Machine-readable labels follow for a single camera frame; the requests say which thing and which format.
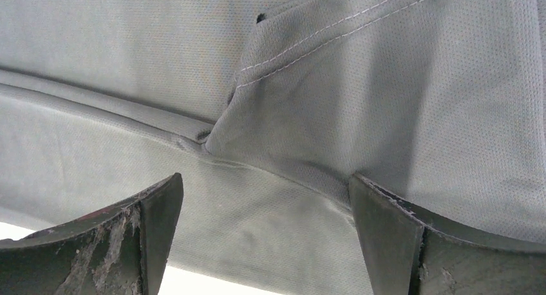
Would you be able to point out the dark grey t shirt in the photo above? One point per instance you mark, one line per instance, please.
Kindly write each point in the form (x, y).
(267, 108)

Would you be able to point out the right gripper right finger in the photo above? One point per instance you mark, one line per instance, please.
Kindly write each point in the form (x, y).
(408, 249)

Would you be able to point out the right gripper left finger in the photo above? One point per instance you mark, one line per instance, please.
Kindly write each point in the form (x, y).
(120, 249)

